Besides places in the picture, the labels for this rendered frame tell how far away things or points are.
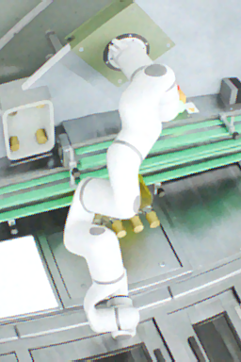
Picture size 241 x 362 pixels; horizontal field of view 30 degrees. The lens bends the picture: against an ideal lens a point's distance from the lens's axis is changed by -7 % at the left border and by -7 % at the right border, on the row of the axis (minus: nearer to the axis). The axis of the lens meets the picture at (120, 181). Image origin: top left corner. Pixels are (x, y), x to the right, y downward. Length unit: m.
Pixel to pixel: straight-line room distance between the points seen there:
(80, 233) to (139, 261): 0.53
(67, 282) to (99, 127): 0.54
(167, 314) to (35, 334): 0.46
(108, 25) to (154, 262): 0.82
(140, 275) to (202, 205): 0.43
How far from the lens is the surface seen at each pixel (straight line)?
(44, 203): 1.65
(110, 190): 1.10
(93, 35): 1.38
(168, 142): 1.62
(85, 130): 1.62
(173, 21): 1.58
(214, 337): 1.56
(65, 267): 1.60
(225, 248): 1.74
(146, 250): 1.65
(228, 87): 1.81
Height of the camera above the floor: 1.98
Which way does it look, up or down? 38 degrees down
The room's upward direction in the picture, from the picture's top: 153 degrees clockwise
